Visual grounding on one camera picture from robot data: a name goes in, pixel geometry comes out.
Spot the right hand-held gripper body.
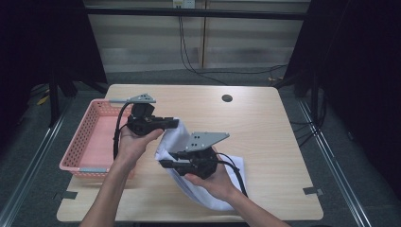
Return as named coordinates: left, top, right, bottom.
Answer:
left=174, top=131, right=231, bottom=181

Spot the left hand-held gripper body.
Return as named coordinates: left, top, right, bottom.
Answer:
left=126, top=93, right=165, bottom=137

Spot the white towel with blue print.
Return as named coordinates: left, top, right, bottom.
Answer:
left=154, top=117, right=246, bottom=212

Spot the pink plastic basket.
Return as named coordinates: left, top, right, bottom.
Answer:
left=59, top=98, right=137, bottom=179

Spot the person's right hand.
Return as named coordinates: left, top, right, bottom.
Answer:
left=183, top=164, right=240, bottom=202

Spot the person's left hand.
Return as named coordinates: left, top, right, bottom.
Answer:
left=114, top=127, right=165, bottom=167

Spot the black stand leg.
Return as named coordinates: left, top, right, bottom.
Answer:
left=48, top=74, right=61, bottom=128

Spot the dark tape piece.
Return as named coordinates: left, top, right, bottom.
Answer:
left=61, top=190, right=78, bottom=201
left=303, top=186, right=324, bottom=196

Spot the black horizontal bar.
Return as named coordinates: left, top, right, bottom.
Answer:
left=83, top=7, right=311, bottom=22

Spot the black curtain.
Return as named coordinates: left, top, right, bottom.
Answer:
left=0, top=0, right=108, bottom=152
left=283, top=0, right=401, bottom=193

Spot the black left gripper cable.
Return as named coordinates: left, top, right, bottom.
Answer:
left=113, top=101, right=133, bottom=160

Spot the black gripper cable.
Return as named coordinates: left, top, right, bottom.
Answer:
left=113, top=101, right=133, bottom=160
left=216, top=152, right=249, bottom=199

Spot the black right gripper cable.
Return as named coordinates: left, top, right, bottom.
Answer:
left=216, top=152, right=249, bottom=199

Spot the black hanging power cable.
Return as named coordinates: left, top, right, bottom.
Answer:
left=178, top=15, right=230, bottom=86

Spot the bundle of black floor cables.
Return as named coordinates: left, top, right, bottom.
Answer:
left=289, top=118, right=317, bottom=148

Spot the white wall socket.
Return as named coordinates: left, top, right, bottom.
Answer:
left=172, top=0, right=197, bottom=9

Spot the metal floor rail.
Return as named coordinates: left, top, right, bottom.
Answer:
left=0, top=100, right=73, bottom=227
left=297, top=98, right=374, bottom=227

